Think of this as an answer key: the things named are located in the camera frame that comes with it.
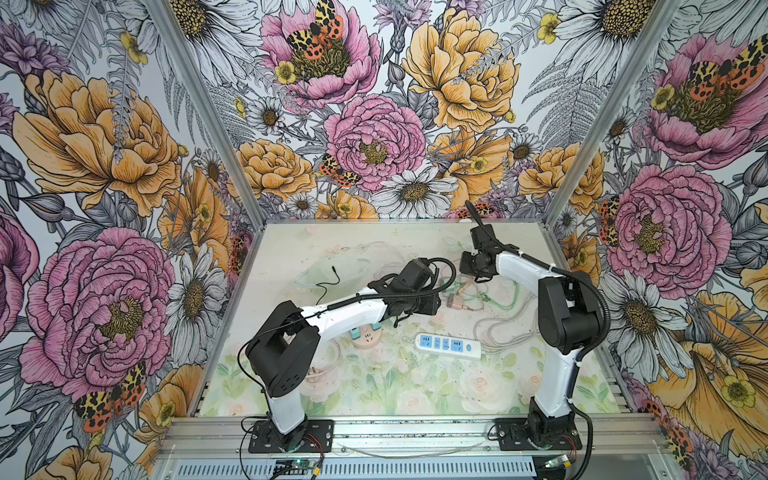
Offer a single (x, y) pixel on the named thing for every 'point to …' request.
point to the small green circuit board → (295, 464)
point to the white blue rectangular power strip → (447, 346)
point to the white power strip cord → (481, 327)
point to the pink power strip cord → (311, 373)
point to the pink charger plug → (457, 303)
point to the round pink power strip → (368, 337)
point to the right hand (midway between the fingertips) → (466, 271)
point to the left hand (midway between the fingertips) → (430, 308)
